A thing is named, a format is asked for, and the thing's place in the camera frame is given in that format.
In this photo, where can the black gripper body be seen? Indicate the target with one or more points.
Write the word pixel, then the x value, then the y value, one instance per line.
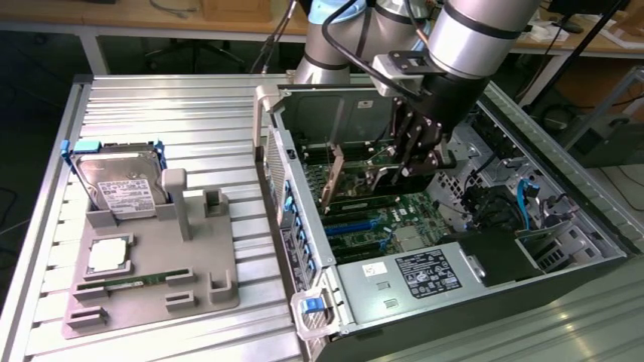
pixel 452 102

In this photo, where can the green graphics card black shroud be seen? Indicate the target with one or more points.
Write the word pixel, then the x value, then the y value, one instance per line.
pixel 352 184

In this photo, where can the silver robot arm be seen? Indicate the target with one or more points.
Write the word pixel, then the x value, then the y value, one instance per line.
pixel 468 41

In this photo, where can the metal socket cover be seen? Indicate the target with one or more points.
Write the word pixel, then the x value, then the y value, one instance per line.
pixel 380 158

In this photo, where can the silver disk bay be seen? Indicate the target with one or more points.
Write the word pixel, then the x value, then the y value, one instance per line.
pixel 472 151

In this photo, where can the thin locking lever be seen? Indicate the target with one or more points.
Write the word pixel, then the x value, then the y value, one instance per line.
pixel 329 143

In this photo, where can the green motherboard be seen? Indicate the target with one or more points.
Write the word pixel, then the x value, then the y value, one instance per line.
pixel 417 211

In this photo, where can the green RAM stick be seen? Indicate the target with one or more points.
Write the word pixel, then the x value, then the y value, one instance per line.
pixel 136 281
pixel 361 207

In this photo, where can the silver chipset heatsink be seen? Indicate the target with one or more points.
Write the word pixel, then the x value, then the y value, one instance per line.
pixel 408 239

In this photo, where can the white plastic part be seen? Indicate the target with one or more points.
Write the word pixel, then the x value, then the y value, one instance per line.
pixel 545 34

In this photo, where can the black tripod pole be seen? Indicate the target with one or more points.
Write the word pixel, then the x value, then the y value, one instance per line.
pixel 593 31

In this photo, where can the dark gray floor cabinet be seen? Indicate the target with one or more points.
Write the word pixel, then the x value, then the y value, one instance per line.
pixel 619 147

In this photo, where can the black monitor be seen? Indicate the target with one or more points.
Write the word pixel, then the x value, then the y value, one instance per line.
pixel 579 5

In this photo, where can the gray power supply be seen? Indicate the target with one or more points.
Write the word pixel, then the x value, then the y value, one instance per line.
pixel 383 301

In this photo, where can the blue case latch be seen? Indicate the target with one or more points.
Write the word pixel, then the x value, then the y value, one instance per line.
pixel 312 305

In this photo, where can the wooden box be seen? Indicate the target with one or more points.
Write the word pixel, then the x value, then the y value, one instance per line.
pixel 227 9

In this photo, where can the black office chair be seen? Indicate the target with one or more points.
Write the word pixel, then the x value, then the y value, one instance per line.
pixel 193 44

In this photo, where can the open black PC case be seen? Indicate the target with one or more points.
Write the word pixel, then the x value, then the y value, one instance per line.
pixel 553 309

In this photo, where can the hard disk blue carrier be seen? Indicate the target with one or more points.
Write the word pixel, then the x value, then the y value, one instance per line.
pixel 120 184

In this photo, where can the gray parts rack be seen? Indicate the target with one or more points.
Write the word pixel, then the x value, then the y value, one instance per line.
pixel 151 256

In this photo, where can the silver CPU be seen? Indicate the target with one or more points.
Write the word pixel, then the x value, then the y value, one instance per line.
pixel 107 254

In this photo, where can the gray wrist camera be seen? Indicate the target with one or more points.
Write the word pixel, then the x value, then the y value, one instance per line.
pixel 397 75

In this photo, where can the wooden desk white frame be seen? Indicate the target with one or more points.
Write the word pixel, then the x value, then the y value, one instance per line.
pixel 536 45
pixel 125 22

